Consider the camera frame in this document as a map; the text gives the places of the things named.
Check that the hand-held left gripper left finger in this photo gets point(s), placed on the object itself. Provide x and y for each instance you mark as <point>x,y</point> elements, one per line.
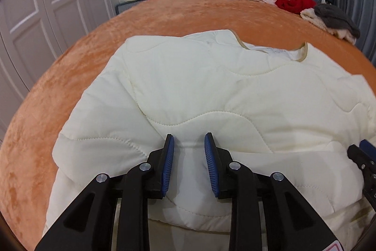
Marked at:
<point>167,162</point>

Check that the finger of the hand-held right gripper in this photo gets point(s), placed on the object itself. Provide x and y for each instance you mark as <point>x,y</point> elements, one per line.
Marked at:
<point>359,158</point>

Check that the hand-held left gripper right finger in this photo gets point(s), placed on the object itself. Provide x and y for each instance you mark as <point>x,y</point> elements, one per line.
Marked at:
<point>212,162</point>

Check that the white quilted jacket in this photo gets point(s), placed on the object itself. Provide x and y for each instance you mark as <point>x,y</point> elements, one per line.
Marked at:
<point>235,98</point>

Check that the grey knitted garment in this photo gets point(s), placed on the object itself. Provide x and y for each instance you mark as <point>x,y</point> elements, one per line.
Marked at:
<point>335,17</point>

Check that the cream fluffy garment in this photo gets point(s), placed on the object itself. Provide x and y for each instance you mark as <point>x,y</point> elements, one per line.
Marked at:
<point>314,18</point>

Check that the orange plush bed blanket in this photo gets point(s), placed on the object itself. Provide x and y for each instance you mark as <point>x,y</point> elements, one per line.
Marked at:
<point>182,15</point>

